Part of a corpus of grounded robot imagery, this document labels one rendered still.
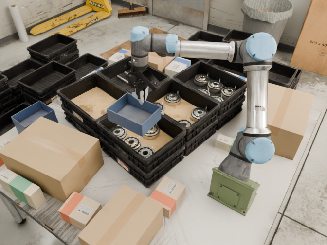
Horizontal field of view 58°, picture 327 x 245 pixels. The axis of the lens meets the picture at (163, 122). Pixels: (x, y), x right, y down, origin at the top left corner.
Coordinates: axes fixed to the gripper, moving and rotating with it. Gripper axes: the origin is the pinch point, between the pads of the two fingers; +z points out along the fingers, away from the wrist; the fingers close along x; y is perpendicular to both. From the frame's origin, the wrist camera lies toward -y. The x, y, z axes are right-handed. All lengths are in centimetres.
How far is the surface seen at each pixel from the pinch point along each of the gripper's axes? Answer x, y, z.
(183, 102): -44, 3, 27
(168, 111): -32.6, 6.0, 27.4
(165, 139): -11.7, -6.1, 28.8
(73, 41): -91, 160, 48
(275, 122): -51, -52, 19
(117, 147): 9.6, 10.2, 28.5
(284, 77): -168, -31, 52
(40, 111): 9, 76, 36
